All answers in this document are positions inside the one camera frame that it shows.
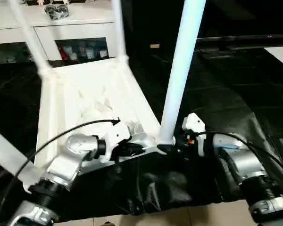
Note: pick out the white plastic table top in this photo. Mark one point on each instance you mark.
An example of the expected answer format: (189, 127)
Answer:
(61, 94)

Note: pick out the white plastic table leg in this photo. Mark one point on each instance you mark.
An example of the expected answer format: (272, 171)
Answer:
(7, 153)
(181, 58)
(119, 30)
(28, 35)

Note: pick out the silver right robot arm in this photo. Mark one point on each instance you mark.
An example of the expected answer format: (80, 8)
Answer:
(240, 160)

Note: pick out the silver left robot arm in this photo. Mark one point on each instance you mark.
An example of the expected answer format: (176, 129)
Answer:
(68, 155)

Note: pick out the black mat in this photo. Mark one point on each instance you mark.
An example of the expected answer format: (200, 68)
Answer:
(226, 94)

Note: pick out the small tan label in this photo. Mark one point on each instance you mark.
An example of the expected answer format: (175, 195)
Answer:
(155, 46)

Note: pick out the red bottle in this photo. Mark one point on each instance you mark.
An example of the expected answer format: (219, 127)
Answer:
(63, 53)

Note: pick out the flat white board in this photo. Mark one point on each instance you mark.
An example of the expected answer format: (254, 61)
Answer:
(280, 57)

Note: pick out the white cabinet with glass doors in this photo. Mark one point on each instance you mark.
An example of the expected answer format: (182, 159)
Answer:
(73, 30)

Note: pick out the dark object on cabinet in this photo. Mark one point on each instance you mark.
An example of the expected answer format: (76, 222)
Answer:
(56, 12)

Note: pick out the small white figurine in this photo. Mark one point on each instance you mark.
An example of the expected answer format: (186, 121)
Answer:
(40, 2)
(67, 2)

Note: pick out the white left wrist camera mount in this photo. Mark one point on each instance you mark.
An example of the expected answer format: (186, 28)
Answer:
(118, 134)

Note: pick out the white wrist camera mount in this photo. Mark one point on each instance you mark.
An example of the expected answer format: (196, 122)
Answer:
(118, 134)
(194, 122)

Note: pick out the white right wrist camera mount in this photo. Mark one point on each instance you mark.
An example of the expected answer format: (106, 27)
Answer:
(194, 122)

